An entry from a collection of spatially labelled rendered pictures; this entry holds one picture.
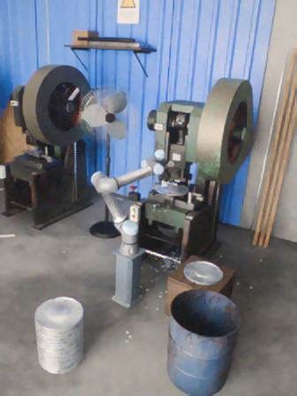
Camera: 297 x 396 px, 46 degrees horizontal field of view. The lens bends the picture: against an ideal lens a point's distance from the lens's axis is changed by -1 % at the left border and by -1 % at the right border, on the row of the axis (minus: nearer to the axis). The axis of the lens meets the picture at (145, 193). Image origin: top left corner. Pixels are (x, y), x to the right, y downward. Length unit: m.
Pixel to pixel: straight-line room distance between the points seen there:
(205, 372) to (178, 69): 3.18
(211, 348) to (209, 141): 1.34
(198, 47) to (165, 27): 0.46
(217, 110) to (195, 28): 1.79
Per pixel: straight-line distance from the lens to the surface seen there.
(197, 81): 4.17
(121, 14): 4.64
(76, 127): 3.89
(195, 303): 2.41
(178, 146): 2.99
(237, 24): 4.05
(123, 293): 2.86
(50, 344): 2.31
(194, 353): 2.14
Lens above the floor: 1.85
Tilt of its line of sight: 21 degrees down
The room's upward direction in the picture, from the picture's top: 3 degrees clockwise
